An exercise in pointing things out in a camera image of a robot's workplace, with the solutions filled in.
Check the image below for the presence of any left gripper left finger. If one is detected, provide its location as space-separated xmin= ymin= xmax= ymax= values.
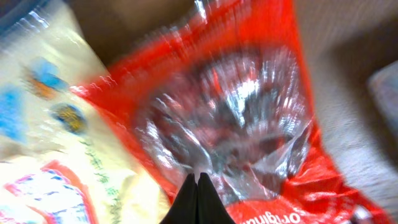
xmin=160 ymin=174 xmax=197 ymax=224

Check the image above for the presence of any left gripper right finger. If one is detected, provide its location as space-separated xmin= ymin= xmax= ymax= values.
xmin=197 ymin=172 xmax=235 ymax=224

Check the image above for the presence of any red snack bag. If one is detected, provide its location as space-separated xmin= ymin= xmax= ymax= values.
xmin=74 ymin=0 xmax=391 ymax=223

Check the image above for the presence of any yellow wet wipes pack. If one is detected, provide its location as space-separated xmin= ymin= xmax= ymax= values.
xmin=1 ymin=1 xmax=170 ymax=223

